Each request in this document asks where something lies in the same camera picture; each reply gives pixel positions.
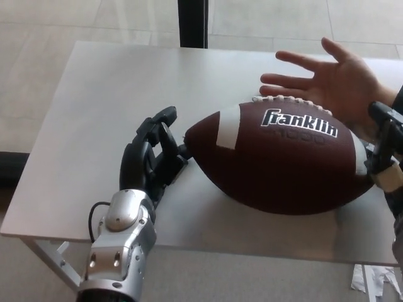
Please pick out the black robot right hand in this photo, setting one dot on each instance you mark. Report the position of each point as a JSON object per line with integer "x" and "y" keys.
{"x": 385, "y": 148}

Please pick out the person bare hand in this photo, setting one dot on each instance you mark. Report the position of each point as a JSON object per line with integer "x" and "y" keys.
{"x": 343, "y": 81}

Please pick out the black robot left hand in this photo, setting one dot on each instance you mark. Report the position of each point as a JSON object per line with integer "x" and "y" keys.
{"x": 138, "y": 163}

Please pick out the brown Franklin football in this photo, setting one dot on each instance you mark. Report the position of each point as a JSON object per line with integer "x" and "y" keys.
{"x": 277, "y": 170}

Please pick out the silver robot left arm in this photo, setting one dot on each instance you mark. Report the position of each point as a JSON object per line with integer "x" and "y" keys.
{"x": 122, "y": 239}

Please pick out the crumpled white paper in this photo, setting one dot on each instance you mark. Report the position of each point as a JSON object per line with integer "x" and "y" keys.
{"x": 382, "y": 283}

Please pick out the black window frame post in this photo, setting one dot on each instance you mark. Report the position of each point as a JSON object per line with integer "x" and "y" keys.
{"x": 192, "y": 23}

